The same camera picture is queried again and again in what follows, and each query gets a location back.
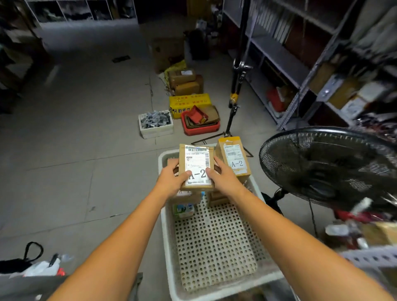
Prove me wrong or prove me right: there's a person's right hand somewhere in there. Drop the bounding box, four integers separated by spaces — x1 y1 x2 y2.
205 156 248 199

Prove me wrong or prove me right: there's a person's left hand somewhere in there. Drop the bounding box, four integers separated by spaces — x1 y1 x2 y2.
154 159 193 200

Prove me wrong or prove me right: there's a labelled brown cardboard parcel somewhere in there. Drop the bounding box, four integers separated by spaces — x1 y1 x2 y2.
178 143 216 191

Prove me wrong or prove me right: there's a person's right forearm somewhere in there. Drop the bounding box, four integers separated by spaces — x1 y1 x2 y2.
231 188 395 301

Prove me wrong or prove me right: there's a person's left forearm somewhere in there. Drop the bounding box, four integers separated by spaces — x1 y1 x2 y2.
48 189 174 301

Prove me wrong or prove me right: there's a tall labelled cardboard parcel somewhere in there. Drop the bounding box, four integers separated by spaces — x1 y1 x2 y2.
215 136 252 178

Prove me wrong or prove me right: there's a small green-white carton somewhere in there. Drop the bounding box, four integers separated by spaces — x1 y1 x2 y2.
172 203 195 219

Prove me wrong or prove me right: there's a red plastic bin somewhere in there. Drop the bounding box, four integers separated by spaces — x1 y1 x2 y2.
181 109 221 136

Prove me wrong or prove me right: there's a white foam box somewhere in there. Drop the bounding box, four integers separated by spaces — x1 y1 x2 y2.
138 110 174 139

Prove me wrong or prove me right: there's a red folded box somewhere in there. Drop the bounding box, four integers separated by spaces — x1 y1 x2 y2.
186 105 209 125

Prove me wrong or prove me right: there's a pile of grey parts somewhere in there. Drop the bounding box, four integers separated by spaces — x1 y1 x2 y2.
141 111 172 129

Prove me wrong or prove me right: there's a yellow printed cardboard box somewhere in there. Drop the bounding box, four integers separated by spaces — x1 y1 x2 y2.
169 93 212 119

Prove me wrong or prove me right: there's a white perforated plastic crate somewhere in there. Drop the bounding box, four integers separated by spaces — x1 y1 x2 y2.
158 149 285 301

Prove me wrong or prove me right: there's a small brown cardboard box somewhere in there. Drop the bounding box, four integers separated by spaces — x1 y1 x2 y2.
174 81 201 97

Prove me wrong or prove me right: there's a black tripod stand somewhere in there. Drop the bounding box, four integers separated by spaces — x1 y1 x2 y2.
191 0 254 158

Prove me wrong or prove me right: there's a taped brown cardboard box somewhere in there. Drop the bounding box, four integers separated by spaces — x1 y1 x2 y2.
168 69 197 90

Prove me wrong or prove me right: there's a black electric fan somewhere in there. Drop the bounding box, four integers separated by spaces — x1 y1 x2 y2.
259 126 397 217

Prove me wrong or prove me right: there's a large brown cardboard box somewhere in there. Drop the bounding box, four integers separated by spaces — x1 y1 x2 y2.
149 37 186 74

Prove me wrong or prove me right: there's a grey metal shelving rack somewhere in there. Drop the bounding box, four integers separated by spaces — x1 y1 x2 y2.
222 0 397 132

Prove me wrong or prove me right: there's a white plastic bag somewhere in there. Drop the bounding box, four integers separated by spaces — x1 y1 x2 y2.
22 254 67 277

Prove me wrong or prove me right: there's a white cubby shelf unit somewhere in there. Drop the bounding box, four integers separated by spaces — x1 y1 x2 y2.
24 0 139 26

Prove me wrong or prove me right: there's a black bag with handle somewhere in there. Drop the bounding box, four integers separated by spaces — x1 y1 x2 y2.
0 241 44 275

